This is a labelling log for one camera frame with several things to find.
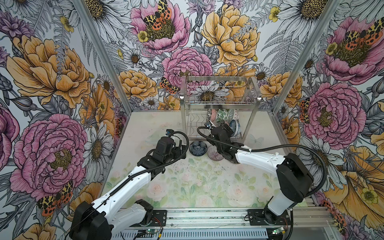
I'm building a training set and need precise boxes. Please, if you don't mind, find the right aluminium frame post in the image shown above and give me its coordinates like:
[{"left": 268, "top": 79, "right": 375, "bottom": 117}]
[{"left": 272, "top": 1, "right": 341, "bottom": 114}]

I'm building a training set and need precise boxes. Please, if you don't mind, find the right green circuit board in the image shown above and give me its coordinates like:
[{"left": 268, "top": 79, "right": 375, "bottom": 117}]
[{"left": 267, "top": 227, "right": 286, "bottom": 236}]

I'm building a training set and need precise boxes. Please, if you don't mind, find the green circuit board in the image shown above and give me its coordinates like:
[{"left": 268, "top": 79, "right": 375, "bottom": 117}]
[
  {"left": 135, "top": 229, "right": 164, "bottom": 240},
  {"left": 267, "top": 227, "right": 286, "bottom": 236}
]

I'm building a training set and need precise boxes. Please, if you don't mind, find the blue floral bowl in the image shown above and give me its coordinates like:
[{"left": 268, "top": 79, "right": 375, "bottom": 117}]
[{"left": 229, "top": 120, "right": 241, "bottom": 137}]

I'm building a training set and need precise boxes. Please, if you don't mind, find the steel two-tier dish rack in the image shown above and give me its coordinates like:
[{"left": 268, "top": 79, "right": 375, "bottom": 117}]
[{"left": 179, "top": 76, "right": 263, "bottom": 143}]

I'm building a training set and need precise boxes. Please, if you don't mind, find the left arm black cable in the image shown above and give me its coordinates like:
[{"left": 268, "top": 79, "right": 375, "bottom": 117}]
[{"left": 64, "top": 130, "right": 190, "bottom": 240}]

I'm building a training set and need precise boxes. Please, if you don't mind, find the white vented cable duct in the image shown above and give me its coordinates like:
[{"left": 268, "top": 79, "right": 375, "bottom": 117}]
[{"left": 112, "top": 228, "right": 268, "bottom": 240}]

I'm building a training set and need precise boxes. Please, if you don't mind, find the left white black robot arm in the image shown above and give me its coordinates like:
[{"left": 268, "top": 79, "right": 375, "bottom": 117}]
[{"left": 65, "top": 130, "right": 190, "bottom": 240}]

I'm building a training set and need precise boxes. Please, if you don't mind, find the green leaf pattern bowl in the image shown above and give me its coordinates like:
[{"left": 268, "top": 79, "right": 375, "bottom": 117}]
[{"left": 216, "top": 109, "right": 233, "bottom": 122}]

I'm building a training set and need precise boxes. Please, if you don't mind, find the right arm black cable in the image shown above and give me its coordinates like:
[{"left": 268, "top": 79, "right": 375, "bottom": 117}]
[{"left": 197, "top": 125, "right": 328, "bottom": 198}]

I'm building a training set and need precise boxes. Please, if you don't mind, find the left green circuit board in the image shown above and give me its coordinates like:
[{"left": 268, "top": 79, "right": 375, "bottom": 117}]
[{"left": 135, "top": 229, "right": 164, "bottom": 240}]

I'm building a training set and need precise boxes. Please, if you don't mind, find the left aluminium frame post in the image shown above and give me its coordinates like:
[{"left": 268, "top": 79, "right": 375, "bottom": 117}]
[{"left": 74, "top": 1, "right": 132, "bottom": 116}]

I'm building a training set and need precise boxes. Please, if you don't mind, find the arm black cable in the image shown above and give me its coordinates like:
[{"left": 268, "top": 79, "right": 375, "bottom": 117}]
[
  {"left": 197, "top": 125, "right": 328, "bottom": 198},
  {"left": 64, "top": 130, "right": 190, "bottom": 240}
]

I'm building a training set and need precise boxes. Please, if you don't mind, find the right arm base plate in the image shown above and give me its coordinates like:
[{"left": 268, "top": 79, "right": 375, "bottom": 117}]
[{"left": 247, "top": 209, "right": 291, "bottom": 226}]

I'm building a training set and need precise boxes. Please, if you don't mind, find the dark blue-grey bowl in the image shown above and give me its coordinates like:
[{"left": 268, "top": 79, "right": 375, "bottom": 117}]
[{"left": 189, "top": 141, "right": 208, "bottom": 157}]

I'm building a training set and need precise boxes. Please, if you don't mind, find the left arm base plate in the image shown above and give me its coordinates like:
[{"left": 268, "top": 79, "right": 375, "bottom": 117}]
[{"left": 123, "top": 209, "right": 168, "bottom": 228}]

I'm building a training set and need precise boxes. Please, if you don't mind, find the aluminium frame post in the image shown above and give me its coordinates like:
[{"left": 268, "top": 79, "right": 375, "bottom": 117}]
[
  {"left": 74, "top": 1, "right": 132, "bottom": 116},
  {"left": 272, "top": 1, "right": 341, "bottom": 114}
]

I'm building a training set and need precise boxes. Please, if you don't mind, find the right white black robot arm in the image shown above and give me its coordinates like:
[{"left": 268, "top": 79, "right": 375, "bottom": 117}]
[{"left": 197, "top": 125, "right": 314, "bottom": 225}]

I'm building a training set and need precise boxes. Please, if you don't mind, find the aluminium front rail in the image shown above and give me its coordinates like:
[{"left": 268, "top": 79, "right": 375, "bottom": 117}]
[{"left": 78, "top": 207, "right": 334, "bottom": 229}]

